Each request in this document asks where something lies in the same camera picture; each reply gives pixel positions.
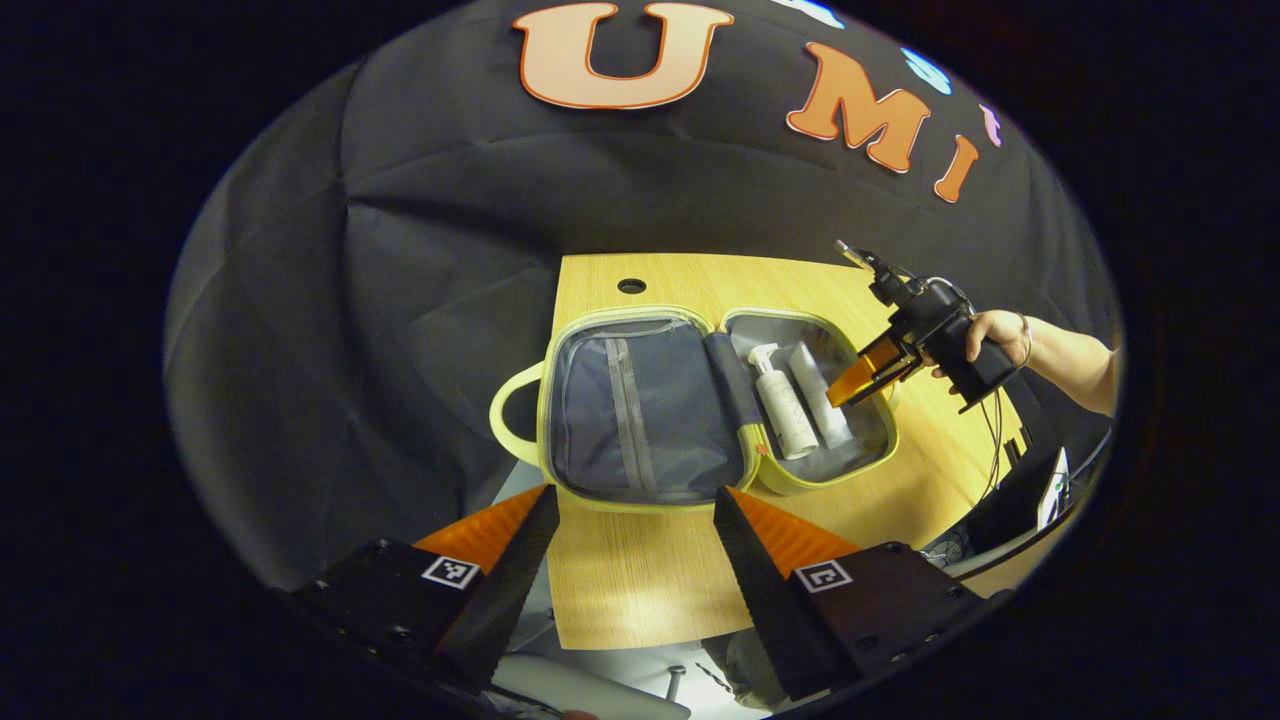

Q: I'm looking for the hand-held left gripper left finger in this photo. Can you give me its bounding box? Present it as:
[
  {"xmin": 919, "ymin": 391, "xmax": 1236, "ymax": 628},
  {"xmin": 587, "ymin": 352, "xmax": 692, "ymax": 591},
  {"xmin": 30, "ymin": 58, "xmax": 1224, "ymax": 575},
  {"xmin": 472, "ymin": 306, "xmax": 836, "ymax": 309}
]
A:
[{"xmin": 290, "ymin": 484, "xmax": 561, "ymax": 693}]

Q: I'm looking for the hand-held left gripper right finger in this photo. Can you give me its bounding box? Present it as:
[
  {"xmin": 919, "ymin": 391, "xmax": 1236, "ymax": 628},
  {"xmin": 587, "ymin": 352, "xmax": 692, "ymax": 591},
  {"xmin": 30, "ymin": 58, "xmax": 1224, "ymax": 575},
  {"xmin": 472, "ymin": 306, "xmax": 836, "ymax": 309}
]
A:
[{"xmin": 712, "ymin": 486, "xmax": 1006, "ymax": 703}]

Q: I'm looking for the white squeeze tube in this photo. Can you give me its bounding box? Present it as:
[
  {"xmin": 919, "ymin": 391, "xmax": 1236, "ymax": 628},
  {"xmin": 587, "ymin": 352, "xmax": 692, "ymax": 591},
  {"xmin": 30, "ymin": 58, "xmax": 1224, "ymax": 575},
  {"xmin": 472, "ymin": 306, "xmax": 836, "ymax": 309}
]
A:
[{"xmin": 788, "ymin": 342, "xmax": 854, "ymax": 449}]

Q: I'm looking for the white pump bottle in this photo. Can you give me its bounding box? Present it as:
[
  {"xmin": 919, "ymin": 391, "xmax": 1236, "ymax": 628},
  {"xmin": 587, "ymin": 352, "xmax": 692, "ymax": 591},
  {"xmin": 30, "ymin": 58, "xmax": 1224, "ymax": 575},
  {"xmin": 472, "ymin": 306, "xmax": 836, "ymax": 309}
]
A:
[{"xmin": 746, "ymin": 343, "xmax": 821, "ymax": 461}]

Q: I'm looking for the cream yellow suitcase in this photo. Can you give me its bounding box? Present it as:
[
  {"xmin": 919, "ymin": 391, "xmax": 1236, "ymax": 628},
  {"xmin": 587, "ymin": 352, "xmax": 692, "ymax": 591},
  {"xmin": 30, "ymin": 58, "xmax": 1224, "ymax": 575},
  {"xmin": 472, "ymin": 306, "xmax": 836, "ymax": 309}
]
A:
[{"xmin": 488, "ymin": 305, "xmax": 899, "ymax": 514}]

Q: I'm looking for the grey chair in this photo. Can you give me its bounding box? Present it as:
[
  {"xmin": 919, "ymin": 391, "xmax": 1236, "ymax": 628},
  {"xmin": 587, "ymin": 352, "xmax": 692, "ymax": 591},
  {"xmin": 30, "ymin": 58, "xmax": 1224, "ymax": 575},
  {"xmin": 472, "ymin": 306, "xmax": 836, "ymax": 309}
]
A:
[{"xmin": 490, "ymin": 652, "xmax": 693, "ymax": 720}]

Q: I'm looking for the black backdrop cloth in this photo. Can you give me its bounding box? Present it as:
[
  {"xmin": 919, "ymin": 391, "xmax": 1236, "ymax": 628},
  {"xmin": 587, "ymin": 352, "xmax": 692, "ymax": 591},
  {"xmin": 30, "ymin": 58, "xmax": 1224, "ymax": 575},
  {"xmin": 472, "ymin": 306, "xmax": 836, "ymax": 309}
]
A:
[{"xmin": 165, "ymin": 0, "xmax": 1121, "ymax": 591}]

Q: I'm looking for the black cable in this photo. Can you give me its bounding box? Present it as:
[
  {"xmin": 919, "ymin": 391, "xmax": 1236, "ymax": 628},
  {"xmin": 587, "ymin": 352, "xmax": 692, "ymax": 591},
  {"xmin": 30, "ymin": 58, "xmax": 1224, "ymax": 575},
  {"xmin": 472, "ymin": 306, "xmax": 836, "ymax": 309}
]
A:
[{"xmin": 978, "ymin": 388, "xmax": 1006, "ymax": 496}]

